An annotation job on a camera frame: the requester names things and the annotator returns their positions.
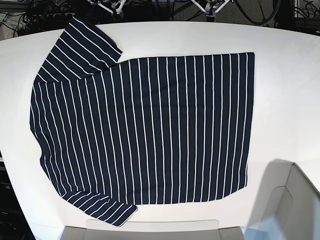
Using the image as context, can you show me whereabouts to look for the navy white striped T-shirt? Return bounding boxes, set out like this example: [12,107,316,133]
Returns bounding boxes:
[29,17,255,227]

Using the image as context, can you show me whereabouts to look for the white bin front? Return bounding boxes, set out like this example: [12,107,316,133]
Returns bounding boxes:
[60,219,245,240]

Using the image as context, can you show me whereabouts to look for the white bin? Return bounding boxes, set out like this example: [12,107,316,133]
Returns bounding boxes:
[243,159,320,240]
[60,219,245,240]

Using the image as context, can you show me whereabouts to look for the black power strip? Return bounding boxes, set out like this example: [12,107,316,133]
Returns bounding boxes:
[32,12,75,23]

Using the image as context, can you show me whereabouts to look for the white bin right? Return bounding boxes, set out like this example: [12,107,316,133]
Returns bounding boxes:
[243,159,320,240]

